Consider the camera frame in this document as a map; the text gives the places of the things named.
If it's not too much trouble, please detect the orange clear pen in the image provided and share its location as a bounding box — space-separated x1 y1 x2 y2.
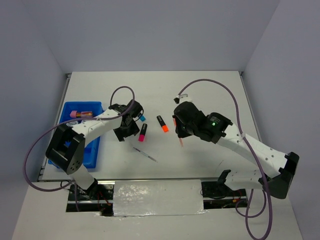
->
172 117 184 148

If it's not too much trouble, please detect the blue-capped black highlighter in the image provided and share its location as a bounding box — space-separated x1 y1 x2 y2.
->
138 114 146 122

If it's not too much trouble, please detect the pink pen bundle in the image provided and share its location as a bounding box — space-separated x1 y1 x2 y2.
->
69 110 93 119

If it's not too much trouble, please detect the blue white round jar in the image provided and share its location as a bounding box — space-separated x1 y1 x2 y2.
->
66 120 79 127

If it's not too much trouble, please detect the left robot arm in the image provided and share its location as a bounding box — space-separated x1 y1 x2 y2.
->
45 100 144 200

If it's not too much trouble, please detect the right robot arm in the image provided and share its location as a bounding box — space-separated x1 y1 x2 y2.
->
172 101 300 199

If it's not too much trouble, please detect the pink-capped black highlighter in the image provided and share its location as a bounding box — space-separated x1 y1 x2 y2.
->
138 123 148 142

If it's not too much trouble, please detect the orange-capped black highlighter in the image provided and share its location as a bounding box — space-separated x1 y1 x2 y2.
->
156 115 169 133

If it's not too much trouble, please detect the grey clear pen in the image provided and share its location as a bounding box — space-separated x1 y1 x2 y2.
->
132 146 158 163

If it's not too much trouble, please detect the blue plastic bin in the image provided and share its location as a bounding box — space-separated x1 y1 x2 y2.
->
45 101 104 174

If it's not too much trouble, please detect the silver taped plate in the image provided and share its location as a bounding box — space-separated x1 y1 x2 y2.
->
113 179 206 217

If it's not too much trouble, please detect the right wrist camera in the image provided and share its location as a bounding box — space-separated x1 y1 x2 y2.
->
173 94 192 105

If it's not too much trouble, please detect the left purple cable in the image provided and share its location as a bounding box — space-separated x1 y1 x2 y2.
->
23 86 136 213

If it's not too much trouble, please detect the purple cable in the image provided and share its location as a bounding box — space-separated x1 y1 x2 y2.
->
176 78 273 240
23 86 136 213

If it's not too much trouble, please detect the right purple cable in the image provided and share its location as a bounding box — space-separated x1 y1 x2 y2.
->
176 78 273 240

